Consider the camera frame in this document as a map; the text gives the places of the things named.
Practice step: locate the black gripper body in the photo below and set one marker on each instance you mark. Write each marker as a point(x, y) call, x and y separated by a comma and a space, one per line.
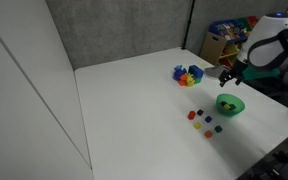
point(234, 71)

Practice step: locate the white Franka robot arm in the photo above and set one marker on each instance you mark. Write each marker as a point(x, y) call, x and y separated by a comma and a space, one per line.
point(267, 36)

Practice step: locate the dark blue block in bowl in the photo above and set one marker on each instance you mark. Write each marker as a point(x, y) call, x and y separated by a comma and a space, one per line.
point(222, 104)

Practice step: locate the yellow block in bowl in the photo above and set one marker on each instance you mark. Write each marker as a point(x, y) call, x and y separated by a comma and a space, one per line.
point(227, 107)

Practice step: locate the green plastic bowl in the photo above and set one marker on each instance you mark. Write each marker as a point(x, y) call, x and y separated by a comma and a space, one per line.
point(237, 107)

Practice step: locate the large blue toy block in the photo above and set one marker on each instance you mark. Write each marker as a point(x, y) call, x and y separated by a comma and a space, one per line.
point(196, 71)

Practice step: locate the dark purple cube block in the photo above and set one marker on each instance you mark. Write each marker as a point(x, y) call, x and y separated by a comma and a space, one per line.
point(200, 112)

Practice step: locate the violet blue cube block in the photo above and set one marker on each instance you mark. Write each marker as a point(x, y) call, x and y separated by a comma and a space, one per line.
point(208, 119)

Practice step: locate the red-orange cube block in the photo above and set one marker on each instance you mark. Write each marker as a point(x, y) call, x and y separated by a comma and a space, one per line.
point(191, 115)

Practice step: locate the dark green cube block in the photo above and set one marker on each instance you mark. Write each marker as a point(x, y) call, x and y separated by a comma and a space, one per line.
point(218, 128)

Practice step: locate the yellow cube block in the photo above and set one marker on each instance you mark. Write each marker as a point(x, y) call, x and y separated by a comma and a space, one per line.
point(197, 125)

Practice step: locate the orange cube block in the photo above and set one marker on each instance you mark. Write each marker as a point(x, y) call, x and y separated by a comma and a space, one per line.
point(208, 134)

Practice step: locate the grey folded cloth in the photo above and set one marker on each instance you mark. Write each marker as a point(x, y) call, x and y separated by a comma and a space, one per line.
point(214, 71)

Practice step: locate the yellow storage bin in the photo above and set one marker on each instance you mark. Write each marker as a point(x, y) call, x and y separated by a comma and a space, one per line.
point(230, 49)

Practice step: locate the green toy piece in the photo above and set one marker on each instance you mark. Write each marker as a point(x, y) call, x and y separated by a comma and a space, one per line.
point(198, 80)

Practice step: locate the yellow toy piece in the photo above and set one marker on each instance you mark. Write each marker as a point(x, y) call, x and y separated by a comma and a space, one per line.
point(190, 80)

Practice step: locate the wooden toy bin shelf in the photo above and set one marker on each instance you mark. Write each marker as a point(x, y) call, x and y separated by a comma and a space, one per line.
point(212, 46)

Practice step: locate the orange toy piece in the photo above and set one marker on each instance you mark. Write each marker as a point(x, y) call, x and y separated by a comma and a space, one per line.
point(183, 80)

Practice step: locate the blue storage bin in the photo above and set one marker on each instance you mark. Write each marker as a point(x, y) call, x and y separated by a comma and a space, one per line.
point(224, 29)

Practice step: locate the purple toy piece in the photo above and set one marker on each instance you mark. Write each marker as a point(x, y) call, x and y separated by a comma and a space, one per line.
point(178, 75)

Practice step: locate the light blue toy piece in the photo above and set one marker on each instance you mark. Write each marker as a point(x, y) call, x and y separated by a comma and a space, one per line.
point(178, 68)

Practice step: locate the green storage bin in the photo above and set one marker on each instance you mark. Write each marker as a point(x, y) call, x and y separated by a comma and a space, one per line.
point(243, 25)

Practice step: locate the red storage bin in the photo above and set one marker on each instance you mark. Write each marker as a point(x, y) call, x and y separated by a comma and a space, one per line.
point(252, 20)

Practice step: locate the black vertical pole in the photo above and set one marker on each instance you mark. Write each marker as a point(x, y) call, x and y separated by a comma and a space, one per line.
point(188, 25)

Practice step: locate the teal green wrist mount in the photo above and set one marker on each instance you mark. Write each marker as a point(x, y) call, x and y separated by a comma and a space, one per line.
point(260, 73)

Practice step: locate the black frame hardware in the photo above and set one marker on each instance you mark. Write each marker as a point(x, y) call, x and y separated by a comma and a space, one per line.
point(280, 160)

